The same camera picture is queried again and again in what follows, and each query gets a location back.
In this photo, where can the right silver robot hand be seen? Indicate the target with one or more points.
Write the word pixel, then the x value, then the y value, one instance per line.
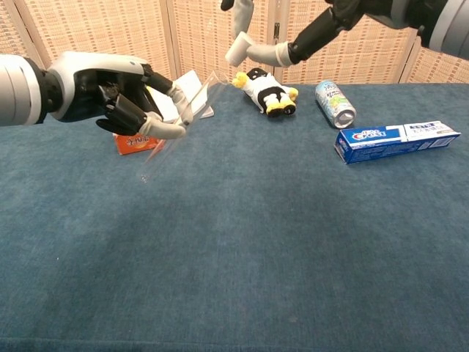
pixel 366 9

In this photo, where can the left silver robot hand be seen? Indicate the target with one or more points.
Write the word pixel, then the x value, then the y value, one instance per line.
pixel 91 84

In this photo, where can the clear glass test tube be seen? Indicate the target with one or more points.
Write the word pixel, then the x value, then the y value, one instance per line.
pixel 157 155

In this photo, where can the white rubber stopper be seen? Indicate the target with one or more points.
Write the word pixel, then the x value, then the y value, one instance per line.
pixel 236 51

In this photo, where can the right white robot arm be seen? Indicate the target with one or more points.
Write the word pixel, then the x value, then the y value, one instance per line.
pixel 452 29

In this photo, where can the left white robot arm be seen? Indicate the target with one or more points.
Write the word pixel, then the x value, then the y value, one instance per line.
pixel 18 91

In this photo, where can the woven folding screen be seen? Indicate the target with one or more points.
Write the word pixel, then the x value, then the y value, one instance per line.
pixel 102 33

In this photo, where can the orange cardboard box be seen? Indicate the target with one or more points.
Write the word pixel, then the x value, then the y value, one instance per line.
pixel 132 143

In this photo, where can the black screen hinge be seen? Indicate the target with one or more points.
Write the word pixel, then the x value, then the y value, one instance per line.
pixel 277 31

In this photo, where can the white notebook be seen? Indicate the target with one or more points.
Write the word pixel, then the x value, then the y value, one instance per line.
pixel 190 82

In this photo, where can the light blue drink can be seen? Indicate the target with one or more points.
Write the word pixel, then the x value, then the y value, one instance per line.
pixel 335 104

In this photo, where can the black and white plush toy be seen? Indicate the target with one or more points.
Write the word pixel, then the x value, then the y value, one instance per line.
pixel 267 93

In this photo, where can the blue Crest toothpaste box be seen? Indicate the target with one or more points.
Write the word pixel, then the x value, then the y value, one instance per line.
pixel 392 143

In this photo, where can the blue table cloth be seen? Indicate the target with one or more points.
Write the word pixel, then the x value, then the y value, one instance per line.
pixel 234 256

